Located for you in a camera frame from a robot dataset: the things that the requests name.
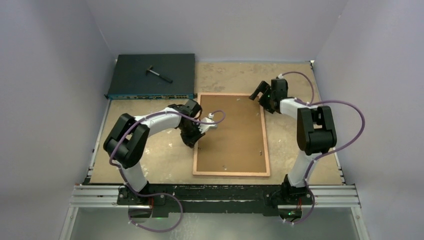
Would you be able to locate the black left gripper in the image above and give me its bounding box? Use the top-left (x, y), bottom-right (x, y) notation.
top-left (179, 121), bottom-right (206, 148)

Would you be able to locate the pink wooden picture frame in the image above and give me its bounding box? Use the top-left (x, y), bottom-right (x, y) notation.
top-left (192, 92), bottom-right (271, 177)

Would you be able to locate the brown cardboard backing board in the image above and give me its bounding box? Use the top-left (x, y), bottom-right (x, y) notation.
top-left (196, 95), bottom-right (268, 174)

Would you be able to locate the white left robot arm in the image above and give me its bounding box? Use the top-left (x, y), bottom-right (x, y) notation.
top-left (103, 100), bottom-right (215, 205)

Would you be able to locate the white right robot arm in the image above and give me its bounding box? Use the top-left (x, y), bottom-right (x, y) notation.
top-left (249, 79), bottom-right (337, 204)

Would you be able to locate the small black hammer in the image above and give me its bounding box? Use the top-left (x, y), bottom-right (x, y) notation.
top-left (145, 65), bottom-right (173, 84)

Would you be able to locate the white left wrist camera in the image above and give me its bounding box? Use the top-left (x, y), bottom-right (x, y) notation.
top-left (198, 113), bottom-right (218, 134)

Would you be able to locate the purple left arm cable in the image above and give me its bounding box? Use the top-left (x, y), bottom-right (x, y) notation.
top-left (108, 110), bottom-right (227, 232)

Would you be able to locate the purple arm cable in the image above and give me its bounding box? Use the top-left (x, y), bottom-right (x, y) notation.
top-left (278, 71), bottom-right (366, 226)
top-left (108, 110), bottom-right (227, 232)

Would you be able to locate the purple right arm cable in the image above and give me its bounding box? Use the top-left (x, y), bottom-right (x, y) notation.
top-left (278, 71), bottom-right (366, 226)

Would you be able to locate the dark blue network switch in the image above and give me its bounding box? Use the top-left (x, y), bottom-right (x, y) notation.
top-left (105, 53), bottom-right (196, 100)

